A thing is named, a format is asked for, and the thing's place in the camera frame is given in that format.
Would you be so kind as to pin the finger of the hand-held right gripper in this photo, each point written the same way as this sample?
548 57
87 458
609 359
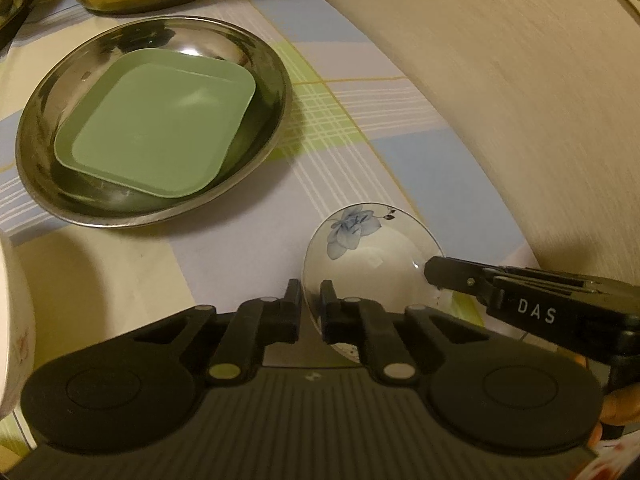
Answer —
450 275

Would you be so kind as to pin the floral printed cloth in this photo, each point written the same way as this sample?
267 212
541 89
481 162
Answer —
615 455

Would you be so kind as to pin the large round steel plate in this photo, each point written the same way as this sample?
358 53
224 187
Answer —
65 95

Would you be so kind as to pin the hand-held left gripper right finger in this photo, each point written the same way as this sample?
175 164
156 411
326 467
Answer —
328 310

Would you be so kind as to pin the steel kettle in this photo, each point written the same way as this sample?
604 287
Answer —
9 0

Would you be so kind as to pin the white bowl with steel interior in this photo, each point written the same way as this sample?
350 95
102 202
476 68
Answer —
15 330

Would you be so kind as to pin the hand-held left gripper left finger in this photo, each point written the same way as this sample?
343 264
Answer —
292 310

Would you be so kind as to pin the small white floral dish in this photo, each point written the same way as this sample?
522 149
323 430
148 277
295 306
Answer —
370 260

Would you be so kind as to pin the person's right hand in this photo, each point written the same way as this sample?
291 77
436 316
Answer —
622 405

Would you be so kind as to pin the green square plate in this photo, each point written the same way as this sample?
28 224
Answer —
150 130

